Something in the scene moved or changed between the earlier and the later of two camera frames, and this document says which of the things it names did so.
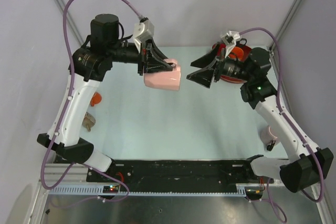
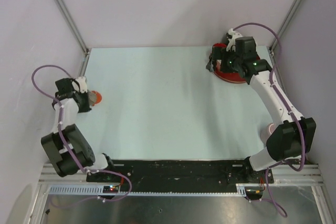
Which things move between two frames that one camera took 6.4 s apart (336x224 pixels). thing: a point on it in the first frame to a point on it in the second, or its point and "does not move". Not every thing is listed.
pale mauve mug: (269, 137) does not move
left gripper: (152, 59) to (86, 107)
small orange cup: (96, 99) does not move
